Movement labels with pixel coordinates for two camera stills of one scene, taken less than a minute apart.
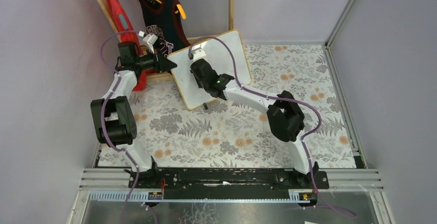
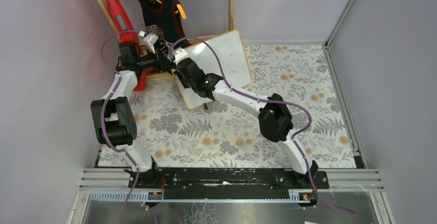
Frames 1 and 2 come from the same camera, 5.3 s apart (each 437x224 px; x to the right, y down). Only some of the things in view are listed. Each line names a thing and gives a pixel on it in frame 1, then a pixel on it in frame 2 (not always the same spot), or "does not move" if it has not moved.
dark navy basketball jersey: [162, 15] does not move
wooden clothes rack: [165, 74] does not move
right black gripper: [197, 72] → [181, 73]
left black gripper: [157, 62] does not move
